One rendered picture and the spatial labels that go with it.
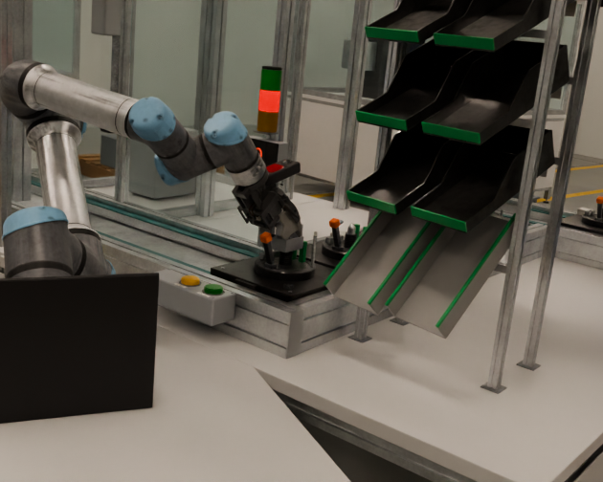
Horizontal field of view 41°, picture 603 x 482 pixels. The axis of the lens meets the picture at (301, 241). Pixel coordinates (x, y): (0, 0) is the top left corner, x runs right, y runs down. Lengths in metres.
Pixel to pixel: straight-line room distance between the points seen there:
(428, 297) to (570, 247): 1.24
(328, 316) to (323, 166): 5.73
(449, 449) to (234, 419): 0.37
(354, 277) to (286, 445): 0.46
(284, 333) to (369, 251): 0.25
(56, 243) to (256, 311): 0.45
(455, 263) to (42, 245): 0.78
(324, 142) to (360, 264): 5.75
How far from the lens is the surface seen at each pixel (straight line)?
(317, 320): 1.73
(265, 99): 1.99
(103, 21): 2.67
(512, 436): 1.51
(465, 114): 1.58
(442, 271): 1.63
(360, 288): 1.66
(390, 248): 1.69
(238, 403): 1.49
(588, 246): 2.76
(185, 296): 1.74
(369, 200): 1.60
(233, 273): 1.83
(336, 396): 1.54
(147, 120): 1.52
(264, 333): 1.70
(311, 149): 7.55
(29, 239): 1.51
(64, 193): 1.73
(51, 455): 1.32
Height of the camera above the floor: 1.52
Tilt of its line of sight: 15 degrees down
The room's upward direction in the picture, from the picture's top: 6 degrees clockwise
